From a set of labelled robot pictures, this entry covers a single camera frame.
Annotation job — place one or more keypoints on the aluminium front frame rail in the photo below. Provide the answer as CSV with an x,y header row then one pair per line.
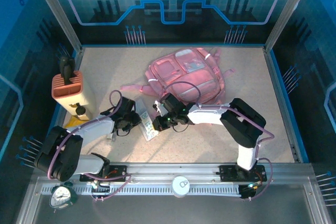
x,y
170,169

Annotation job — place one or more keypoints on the black round knob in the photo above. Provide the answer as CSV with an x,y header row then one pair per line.
x,y
80,110

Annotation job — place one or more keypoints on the orange cream knife block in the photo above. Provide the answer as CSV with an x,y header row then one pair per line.
x,y
67,90

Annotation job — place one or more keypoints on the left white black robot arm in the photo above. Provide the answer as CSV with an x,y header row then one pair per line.
x,y
60,155

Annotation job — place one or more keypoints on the aluminium frame post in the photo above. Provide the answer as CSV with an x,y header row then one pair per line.
x,y
288,11
59,11

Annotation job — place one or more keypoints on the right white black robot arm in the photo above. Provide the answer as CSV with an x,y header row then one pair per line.
x,y
244,124

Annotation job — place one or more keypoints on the pink school backpack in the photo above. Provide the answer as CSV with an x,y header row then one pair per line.
x,y
207,77

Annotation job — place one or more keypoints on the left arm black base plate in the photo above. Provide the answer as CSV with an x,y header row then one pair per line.
x,y
119,172

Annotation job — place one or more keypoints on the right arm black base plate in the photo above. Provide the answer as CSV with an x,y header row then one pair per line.
x,y
225,172

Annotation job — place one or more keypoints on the green alarm clock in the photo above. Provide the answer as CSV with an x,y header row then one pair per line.
x,y
61,197

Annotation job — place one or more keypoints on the white round button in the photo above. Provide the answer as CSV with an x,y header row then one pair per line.
x,y
180,187

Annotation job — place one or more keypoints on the yellow plastic packet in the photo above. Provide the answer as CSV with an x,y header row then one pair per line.
x,y
73,123

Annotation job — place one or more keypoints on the clear plastic stationery pouch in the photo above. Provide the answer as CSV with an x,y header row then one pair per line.
x,y
148,130

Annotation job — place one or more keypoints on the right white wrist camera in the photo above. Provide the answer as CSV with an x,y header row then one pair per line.
x,y
157,106

